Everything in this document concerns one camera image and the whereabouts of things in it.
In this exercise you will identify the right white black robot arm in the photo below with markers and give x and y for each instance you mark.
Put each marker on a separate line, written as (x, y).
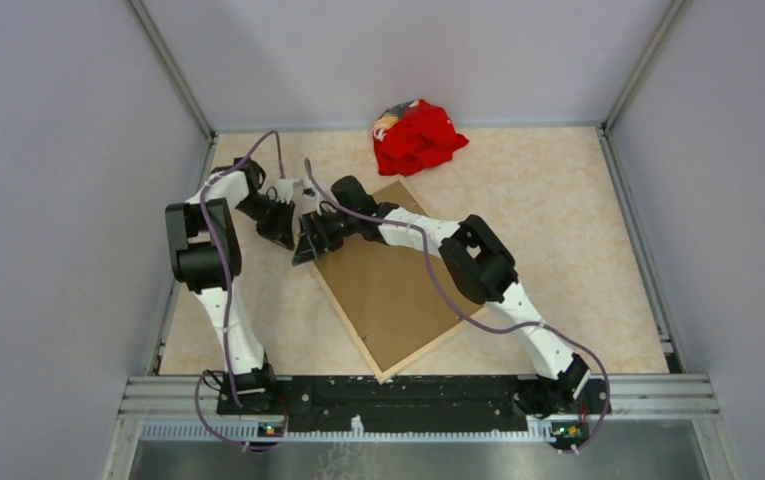
(481, 267)

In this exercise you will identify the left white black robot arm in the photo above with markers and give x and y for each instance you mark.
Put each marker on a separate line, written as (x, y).
(205, 256)

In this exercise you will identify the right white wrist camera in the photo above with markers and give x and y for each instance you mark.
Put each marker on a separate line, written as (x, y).
(310, 201)

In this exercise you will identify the crumpled red cloth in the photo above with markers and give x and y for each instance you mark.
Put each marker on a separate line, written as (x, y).
(414, 136)

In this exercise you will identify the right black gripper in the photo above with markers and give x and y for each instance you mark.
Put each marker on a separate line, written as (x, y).
(309, 249)

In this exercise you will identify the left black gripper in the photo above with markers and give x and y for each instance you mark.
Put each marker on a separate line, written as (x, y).
(281, 230)

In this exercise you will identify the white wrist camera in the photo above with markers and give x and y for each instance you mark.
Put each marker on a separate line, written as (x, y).
(288, 189)
(310, 201)

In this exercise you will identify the brown frame backing board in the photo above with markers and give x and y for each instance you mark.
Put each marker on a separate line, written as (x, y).
(388, 298)

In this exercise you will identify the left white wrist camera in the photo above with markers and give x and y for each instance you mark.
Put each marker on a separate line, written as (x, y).
(288, 189)

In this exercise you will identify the aluminium rail with cable duct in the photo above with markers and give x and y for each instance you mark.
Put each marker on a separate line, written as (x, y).
(660, 426)

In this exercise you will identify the light wooden picture frame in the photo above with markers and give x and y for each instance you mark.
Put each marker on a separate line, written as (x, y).
(382, 374)

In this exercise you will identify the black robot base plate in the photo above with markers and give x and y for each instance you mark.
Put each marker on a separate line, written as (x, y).
(415, 404)

